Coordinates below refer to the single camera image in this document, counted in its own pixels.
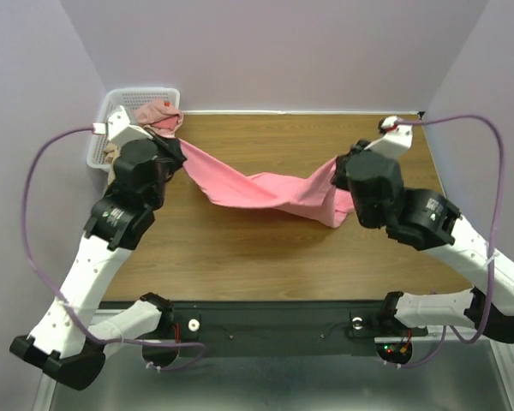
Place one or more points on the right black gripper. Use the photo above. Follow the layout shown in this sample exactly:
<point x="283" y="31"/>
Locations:
<point x="339" y="169"/>

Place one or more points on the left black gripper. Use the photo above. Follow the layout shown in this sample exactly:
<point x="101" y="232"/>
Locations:
<point x="173" y="147"/>

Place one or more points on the bright pink t shirt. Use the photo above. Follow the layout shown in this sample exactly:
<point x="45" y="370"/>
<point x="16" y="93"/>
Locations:
<point x="313" y="197"/>

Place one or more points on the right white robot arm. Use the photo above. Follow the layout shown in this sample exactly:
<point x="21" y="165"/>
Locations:
<point x="428" y="222"/>

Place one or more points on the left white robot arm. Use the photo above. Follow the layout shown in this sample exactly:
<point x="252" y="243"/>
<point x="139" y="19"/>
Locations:
<point x="64" y="345"/>

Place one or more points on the beige t shirt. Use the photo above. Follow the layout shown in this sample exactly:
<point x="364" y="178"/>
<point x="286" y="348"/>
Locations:
<point x="111" y="152"/>

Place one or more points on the red t shirt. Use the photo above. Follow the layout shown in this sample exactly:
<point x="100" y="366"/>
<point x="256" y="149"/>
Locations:
<point x="164" y="117"/>

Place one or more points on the dusty pink t shirt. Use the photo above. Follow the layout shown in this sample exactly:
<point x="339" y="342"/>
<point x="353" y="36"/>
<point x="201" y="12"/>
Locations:
<point x="141" y="114"/>

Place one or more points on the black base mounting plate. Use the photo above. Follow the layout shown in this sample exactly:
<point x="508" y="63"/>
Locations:
<point x="282" y="328"/>

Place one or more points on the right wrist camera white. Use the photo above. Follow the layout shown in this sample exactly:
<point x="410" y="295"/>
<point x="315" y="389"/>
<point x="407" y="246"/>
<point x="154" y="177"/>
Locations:
<point x="395" y="138"/>

